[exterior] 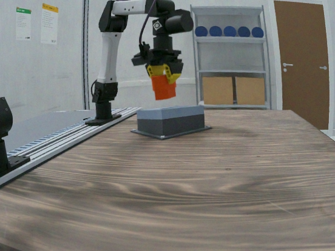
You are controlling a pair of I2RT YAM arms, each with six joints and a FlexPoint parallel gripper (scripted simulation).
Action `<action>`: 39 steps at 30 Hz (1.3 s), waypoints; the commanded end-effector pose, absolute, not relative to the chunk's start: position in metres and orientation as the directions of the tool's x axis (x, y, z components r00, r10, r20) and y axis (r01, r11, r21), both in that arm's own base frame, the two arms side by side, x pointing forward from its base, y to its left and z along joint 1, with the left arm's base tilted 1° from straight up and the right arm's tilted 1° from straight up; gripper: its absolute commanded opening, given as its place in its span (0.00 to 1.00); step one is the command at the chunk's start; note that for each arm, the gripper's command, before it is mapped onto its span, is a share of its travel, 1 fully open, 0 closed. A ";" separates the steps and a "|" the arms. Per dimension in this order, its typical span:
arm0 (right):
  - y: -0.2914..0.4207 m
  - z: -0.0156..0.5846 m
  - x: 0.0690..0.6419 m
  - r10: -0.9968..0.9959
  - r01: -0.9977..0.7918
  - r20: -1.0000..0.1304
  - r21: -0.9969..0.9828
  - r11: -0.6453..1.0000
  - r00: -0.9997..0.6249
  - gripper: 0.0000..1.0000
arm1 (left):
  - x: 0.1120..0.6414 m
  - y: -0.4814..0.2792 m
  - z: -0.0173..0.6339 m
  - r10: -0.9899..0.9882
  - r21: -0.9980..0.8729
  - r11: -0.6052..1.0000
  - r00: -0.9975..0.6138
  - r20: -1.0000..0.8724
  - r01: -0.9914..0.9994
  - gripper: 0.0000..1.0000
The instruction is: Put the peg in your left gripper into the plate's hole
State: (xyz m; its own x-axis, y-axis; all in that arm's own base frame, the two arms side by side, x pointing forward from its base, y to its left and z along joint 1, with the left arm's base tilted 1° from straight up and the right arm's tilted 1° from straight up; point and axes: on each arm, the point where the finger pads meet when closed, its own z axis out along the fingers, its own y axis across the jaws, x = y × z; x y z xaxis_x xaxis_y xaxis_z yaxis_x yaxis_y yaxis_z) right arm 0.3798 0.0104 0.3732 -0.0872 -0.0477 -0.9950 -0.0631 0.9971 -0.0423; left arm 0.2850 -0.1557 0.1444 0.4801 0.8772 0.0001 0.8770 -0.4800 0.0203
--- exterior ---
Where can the black slotted vertical post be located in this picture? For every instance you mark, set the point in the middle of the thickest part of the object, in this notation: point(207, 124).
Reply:
point(85, 55)

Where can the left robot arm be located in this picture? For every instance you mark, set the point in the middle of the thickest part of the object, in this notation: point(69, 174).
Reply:
point(106, 86)

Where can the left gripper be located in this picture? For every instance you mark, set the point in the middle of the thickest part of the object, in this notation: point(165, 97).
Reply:
point(170, 62)

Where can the grey slotted metal rail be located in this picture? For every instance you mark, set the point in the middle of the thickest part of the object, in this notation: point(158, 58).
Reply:
point(57, 148)

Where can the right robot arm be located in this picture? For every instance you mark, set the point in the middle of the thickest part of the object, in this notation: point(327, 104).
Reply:
point(8, 164)

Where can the light blue flat plate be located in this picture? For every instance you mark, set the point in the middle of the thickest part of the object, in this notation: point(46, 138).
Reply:
point(170, 112)

